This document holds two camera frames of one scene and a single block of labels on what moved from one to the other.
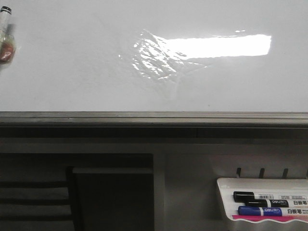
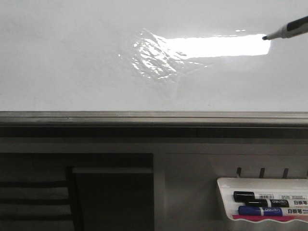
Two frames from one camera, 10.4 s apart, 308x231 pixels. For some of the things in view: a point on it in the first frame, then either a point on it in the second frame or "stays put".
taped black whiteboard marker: [7, 41] → [295, 27]
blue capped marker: [258, 211] stays put
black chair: [39, 203] stays put
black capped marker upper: [242, 196] stays put
